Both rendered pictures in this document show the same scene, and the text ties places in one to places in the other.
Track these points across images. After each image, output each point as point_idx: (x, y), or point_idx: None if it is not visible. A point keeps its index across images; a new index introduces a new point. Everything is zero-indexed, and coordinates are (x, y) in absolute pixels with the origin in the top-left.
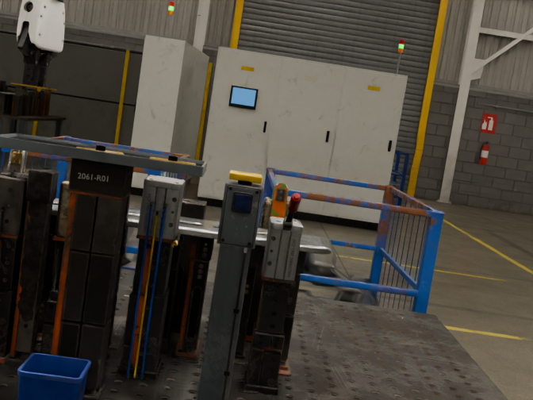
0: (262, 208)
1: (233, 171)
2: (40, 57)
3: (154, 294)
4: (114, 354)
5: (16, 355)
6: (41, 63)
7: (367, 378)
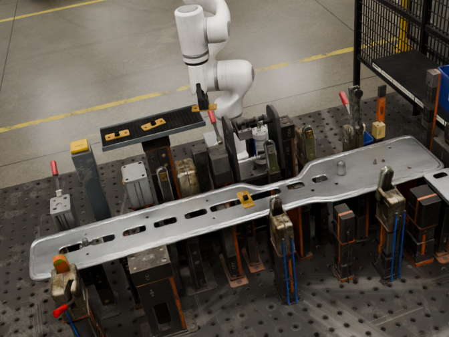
0: (79, 291)
1: (85, 144)
2: (204, 95)
3: None
4: (178, 265)
5: None
6: None
7: (18, 325)
